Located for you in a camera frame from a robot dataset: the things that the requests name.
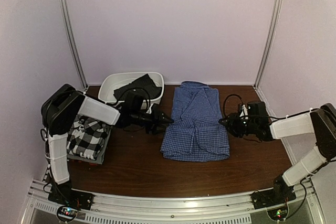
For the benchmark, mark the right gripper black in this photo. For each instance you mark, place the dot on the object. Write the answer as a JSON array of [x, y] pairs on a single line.
[[232, 123]]

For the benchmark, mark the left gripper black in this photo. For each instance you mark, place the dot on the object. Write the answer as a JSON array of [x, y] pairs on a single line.
[[154, 123]]

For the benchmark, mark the blue checked long sleeve shirt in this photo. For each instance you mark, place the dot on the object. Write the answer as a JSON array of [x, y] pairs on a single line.
[[195, 135]]

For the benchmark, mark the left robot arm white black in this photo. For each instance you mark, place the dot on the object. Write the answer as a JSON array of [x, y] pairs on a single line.
[[59, 113]]

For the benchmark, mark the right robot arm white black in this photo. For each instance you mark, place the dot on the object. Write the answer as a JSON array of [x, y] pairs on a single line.
[[317, 121]]

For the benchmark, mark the black patterned shirt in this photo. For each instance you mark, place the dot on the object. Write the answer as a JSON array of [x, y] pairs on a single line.
[[143, 86]]

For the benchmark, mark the white plastic tub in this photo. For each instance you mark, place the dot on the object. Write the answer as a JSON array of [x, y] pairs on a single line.
[[118, 80]]

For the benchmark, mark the black white plaid folded shirt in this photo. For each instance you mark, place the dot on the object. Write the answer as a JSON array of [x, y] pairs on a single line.
[[83, 122]]

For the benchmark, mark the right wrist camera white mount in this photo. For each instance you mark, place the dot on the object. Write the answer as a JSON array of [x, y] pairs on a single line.
[[244, 111]]

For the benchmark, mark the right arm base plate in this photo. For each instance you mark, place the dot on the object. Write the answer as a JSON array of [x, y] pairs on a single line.
[[268, 198]]

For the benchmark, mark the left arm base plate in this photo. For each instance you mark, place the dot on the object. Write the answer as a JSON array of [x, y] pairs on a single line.
[[77, 199]]

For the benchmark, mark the right aluminium frame post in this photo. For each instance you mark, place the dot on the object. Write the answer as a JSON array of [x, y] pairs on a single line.
[[269, 40]]

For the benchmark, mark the aluminium frame post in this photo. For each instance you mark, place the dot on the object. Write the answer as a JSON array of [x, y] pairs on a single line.
[[269, 40], [72, 43]]

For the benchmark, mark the left aluminium frame post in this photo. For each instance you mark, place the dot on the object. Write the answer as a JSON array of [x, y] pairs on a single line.
[[72, 43]]

